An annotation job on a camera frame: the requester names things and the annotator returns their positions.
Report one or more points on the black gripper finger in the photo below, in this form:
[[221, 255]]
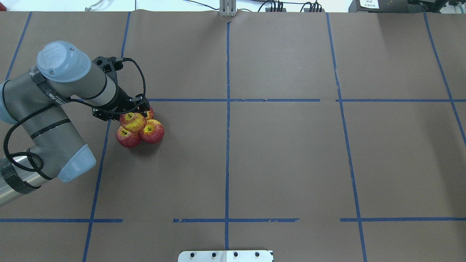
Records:
[[144, 109]]

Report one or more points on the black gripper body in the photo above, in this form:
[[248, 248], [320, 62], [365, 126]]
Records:
[[122, 101]]

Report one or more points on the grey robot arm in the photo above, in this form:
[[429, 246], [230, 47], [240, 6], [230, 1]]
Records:
[[42, 143]]

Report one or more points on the red yellow apple back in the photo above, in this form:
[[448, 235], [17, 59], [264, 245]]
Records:
[[127, 138]]

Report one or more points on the black box with label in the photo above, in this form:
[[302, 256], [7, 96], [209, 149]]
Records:
[[378, 6]]

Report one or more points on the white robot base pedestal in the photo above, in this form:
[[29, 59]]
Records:
[[226, 256]]

